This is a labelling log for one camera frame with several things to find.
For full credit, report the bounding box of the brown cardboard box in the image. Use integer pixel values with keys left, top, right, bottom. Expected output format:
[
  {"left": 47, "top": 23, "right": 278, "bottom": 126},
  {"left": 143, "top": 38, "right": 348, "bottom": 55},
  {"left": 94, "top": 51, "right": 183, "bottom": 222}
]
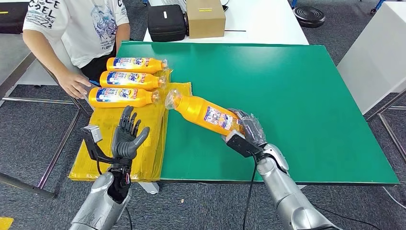
[{"left": 186, "top": 0, "right": 226, "bottom": 39}]

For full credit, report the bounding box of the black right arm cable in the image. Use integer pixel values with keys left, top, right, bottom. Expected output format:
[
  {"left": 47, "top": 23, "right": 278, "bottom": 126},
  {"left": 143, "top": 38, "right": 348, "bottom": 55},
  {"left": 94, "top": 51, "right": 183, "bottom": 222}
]
[{"left": 242, "top": 154, "right": 258, "bottom": 230}]

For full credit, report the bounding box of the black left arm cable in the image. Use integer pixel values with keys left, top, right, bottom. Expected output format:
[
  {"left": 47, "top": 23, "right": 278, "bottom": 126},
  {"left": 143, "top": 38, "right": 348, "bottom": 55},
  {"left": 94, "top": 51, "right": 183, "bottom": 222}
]
[{"left": 125, "top": 206, "right": 134, "bottom": 230}]

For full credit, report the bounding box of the orange detergent bottle clear cap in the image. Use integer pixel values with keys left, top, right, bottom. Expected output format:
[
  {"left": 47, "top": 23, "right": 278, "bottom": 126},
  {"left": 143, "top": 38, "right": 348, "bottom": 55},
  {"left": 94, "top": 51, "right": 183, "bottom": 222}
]
[
  {"left": 165, "top": 89, "right": 246, "bottom": 137},
  {"left": 106, "top": 57, "right": 169, "bottom": 75},
  {"left": 88, "top": 87, "right": 161, "bottom": 109},
  {"left": 99, "top": 70, "right": 168, "bottom": 92}
]

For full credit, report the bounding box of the black zippered case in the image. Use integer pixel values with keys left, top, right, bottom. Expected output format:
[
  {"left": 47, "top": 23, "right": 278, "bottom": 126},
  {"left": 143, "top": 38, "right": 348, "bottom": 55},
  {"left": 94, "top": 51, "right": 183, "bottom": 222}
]
[
  {"left": 147, "top": 4, "right": 188, "bottom": 43},
  {"left": 0, "top": 1, "right": 31, "bottom": 35}
]

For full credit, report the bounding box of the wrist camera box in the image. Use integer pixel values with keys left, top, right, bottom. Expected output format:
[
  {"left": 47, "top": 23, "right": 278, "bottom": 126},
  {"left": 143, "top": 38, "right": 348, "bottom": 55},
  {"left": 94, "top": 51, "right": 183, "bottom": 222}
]
[
  {"left": 81, "top": 125, "right": 115, "bottom": 164},
  {"left": 225, "top": 130, "right": 264, "bottom": 159}
]

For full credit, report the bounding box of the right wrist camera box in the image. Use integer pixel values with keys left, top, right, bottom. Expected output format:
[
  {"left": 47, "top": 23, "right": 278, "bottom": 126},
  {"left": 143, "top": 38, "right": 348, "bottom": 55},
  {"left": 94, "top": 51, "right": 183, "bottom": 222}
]
[{"left": 225, "top": 130, "right": 264, "bottom": 159}]

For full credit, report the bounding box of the blue wheeled frame leg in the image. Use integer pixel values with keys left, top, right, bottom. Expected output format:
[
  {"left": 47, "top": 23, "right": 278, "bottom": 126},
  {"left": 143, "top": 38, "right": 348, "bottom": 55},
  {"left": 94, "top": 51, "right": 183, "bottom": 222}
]
[{"left": 369, "top": 0, "right": 386, "bottom": 15}]

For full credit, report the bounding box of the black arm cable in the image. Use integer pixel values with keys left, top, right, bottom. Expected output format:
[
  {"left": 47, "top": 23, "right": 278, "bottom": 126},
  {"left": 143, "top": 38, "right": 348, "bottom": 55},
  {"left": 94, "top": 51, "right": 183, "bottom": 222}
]
[
  {"left": 125, "top": 206, "right": 134, "bottom": 230},
  {"left": 242, "top": 154, "right": 258, "bottom": 230}
]

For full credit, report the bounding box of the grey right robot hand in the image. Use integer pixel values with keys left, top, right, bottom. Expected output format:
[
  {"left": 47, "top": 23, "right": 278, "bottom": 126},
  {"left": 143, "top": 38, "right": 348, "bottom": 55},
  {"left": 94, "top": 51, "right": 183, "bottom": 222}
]
[{"left": 227, "top": 108, "right": 268, "bottom": 147}]

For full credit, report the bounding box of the white table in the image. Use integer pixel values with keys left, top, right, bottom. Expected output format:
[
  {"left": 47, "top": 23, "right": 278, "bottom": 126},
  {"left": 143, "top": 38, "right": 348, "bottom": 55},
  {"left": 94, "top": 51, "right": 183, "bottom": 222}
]
[
  {"left": 336, "top": 1, "right": 406, "bottom": 166},
  {"left": 143, "top": 0, "right": 310, "bottom": 46}
]

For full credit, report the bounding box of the black floor cable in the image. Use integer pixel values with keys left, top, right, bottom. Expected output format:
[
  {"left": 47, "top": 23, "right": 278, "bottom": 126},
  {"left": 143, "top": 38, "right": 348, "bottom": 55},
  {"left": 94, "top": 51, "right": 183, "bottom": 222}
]
[{"left": 316, "top": 206, "right": 388, "bottom": 230}]

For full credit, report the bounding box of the steel table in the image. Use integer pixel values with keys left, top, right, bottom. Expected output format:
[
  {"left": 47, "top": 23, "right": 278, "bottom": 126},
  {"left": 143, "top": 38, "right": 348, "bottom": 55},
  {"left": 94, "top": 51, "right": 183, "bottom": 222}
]
[{"left": 0, "top": 33, "right": 92, "bottom": 200}]

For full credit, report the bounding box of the person's right hand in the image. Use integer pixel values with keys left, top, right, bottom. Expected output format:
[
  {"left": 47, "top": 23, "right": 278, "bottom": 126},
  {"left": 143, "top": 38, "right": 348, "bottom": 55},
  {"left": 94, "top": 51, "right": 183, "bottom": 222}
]
[{"left": 57, "top": 71, "right": 93, "bottom": 100}]

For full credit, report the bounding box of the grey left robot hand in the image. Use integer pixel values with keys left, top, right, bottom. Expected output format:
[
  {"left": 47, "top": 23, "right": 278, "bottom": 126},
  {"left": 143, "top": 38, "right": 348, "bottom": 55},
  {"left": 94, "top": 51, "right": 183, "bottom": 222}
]
[{"left": 112, "top": 105, "right": 151, "bottom": 160}]

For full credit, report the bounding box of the person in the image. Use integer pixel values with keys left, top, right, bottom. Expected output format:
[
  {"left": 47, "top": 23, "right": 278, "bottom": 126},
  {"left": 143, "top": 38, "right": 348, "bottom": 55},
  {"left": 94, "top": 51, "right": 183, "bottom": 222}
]
[{"left": 22, "top": 0, "right": 131, "bottom": 100}]

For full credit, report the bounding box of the black round disc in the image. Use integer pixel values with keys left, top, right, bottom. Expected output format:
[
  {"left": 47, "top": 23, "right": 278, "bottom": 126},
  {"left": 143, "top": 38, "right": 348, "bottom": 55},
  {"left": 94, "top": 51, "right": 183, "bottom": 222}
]
[{"left": 292, "top": 6, "right": 326, "bottom": 29}]

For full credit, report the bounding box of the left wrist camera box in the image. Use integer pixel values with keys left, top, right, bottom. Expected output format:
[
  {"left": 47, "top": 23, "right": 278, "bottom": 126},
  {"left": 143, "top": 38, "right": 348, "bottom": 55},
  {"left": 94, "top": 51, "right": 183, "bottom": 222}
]
[{"left": 81, "top": 125, "right": 115, "bottom": 164}]

